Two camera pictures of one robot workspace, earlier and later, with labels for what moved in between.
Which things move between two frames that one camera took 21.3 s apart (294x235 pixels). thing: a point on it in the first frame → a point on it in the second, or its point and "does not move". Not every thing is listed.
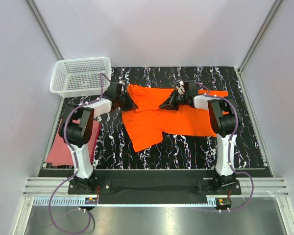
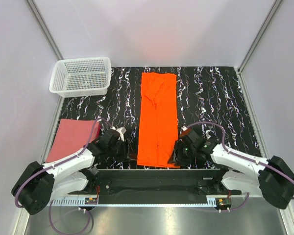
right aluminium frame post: x=276 y=6 does not move
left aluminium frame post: x=59 y=55 does not move
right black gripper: x=170 y=103 → x=179 y=146
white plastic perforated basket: x=80 y=78 does not move
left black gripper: x=131 y=105 → x=127 y=154
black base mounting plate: x=154 y=186 does not move
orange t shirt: x=146 y=124 → x=158 y=130
